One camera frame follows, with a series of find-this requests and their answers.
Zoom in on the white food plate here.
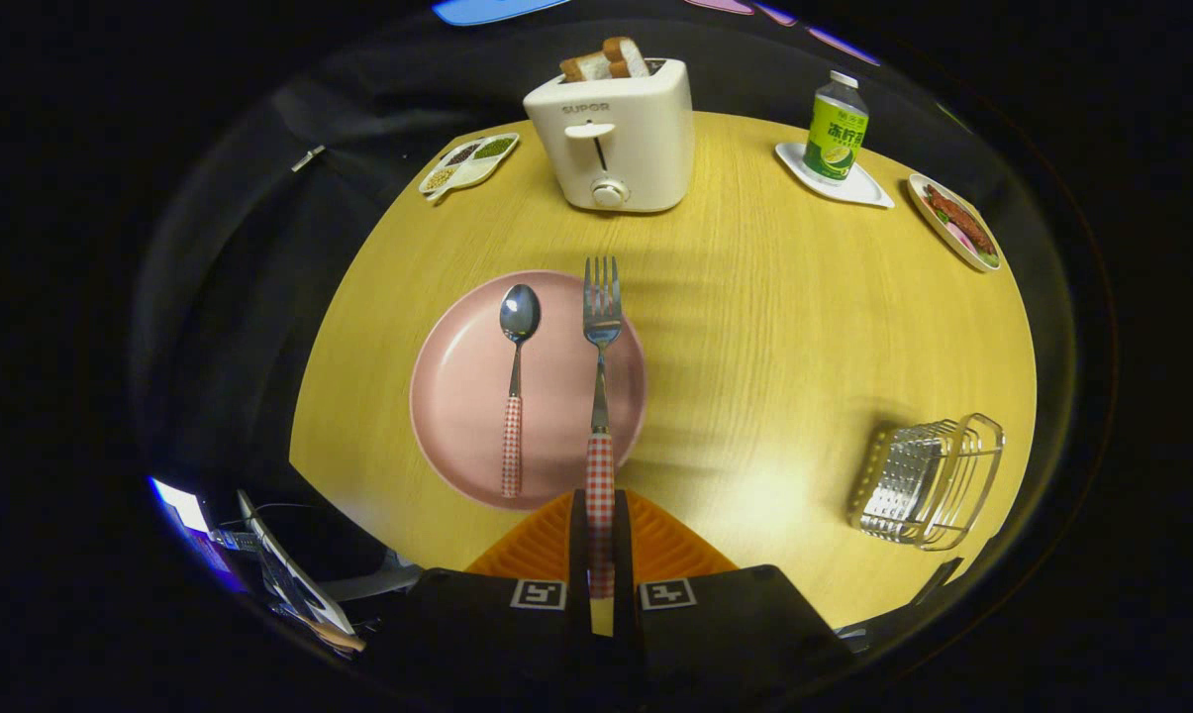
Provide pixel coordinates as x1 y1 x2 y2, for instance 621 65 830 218
907 173 1003 273

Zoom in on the white divided condiment dish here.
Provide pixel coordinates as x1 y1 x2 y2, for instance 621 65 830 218
418 132 521 202

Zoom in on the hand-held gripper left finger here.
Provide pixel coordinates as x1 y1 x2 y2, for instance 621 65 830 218
378 489 597 684

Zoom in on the pink round plate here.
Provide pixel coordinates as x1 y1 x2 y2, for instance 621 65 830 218
409 269 648 512

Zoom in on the white square coaster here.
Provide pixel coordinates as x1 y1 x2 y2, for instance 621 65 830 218
774 142 896 210

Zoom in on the metal cutlery rack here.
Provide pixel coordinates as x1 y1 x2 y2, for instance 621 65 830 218
846 413 1006 553

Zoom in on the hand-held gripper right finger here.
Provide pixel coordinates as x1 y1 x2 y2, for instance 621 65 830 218
612 489 854 684

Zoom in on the brown fried meat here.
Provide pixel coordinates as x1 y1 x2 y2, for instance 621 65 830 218
925 186 983 249

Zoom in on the spoon with red checked handle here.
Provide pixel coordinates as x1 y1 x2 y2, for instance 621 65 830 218
498 283 543 499

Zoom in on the white toaster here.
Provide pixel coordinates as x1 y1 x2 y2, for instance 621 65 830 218
523 57 696 214

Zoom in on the fork with red checked handle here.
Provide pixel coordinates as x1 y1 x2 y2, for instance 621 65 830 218
582 255 624 600

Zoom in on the green label drink bottle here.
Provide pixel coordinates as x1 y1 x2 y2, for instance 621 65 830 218
803 70 870 186

